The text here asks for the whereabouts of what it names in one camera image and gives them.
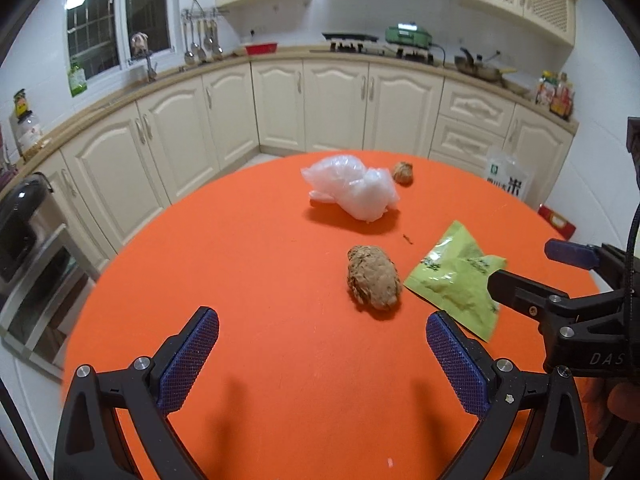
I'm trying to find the green snack packet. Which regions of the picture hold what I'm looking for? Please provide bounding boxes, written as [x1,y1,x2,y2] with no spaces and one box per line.
[404,221,506,342]

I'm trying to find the cream lower kitchen cabinets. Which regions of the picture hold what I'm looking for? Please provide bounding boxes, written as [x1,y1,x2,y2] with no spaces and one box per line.
[21,50,578,266]

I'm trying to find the kitchen sink faucet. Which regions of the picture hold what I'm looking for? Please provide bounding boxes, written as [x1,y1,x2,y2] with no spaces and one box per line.
[130,32,157,82]

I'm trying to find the kitchen window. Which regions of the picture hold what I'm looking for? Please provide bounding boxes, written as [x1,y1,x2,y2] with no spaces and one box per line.
[64,0,172,79]

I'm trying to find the person's right hand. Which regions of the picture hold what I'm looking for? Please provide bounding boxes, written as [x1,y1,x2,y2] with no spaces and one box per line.
[579,378,640,468]

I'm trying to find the red gift box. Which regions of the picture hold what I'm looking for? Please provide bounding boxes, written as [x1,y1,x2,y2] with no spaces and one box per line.
[537,204,576,240]

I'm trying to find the white green rice bag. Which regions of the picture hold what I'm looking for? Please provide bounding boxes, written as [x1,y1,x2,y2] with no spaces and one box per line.
[483,146,534,202]

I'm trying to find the large brown crumpled lump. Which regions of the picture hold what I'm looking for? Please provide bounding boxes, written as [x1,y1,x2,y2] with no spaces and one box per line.
[347,245,401,311]

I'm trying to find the seasoning packets on counter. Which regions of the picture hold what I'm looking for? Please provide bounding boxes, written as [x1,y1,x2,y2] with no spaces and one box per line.
[535,70,575,120]

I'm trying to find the small brown walnut shell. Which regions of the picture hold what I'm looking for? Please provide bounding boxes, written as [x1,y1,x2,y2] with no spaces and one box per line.
[392,162,413,186]

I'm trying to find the clear plastic bag right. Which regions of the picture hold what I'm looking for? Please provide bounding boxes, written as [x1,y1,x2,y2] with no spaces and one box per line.
[300,154,400,223]

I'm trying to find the round orange table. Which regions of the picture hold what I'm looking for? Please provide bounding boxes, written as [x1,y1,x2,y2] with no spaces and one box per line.
[65,154,597,479]

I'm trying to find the black oven on rack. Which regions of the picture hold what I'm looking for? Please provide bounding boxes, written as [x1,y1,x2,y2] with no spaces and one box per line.
[0,172,52,284]

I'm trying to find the black wok pan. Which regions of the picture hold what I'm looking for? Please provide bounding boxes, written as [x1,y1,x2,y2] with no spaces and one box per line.
[454,48,518,82]

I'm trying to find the green electric cooking pot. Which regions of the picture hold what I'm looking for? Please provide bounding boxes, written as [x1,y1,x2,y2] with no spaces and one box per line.
[385,23,433,50]

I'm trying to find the black gas stove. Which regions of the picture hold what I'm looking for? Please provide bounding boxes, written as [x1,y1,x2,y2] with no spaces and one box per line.
[322,32,442,66]

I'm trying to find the jar with yellow label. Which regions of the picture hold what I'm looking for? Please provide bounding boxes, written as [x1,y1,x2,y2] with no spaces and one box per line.
[13,89,43,160]

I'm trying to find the red rectangular tray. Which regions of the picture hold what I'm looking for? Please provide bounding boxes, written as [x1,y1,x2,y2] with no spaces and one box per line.
[244,42,278,56]

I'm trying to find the green dish soap pouch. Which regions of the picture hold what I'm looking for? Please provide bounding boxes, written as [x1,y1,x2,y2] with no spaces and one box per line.
[67,62,88,98]

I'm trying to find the hanging utensil rack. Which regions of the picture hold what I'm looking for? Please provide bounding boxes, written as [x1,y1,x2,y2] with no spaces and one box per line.
[180,0,228,67]

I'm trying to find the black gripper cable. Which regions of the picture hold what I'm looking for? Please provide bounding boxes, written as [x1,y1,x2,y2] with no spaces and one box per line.
[621,129,640,306]

